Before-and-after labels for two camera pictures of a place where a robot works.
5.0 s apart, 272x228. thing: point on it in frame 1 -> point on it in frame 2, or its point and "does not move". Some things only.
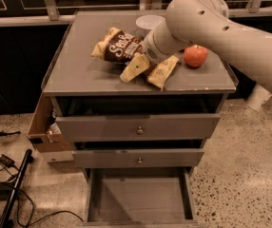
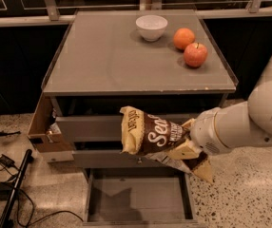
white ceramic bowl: [146, 23] does not move
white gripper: [151, 50] -> [205, 131]
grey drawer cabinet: [137, 142] does not move
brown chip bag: [118, 46] -> [145, 133]
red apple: [195, 55] does not move
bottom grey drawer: [140, 198] does not move
